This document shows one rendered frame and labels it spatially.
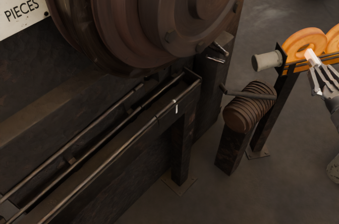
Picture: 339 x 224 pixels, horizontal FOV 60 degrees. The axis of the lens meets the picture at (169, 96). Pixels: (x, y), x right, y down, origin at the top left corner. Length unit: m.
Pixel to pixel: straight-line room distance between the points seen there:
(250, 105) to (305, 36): 0.30
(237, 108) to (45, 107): 0.67
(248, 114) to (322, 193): 0.70
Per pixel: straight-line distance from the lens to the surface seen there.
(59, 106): 0.70
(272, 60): 1.08
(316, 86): 1.01
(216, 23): 0.63
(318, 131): 1.84
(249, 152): 1.63
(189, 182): 1.51
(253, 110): 1.13
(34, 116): 0.70
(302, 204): 1.60
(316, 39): 1.11
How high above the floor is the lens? 1.40
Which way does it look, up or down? 51 degrees down
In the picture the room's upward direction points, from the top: straight up
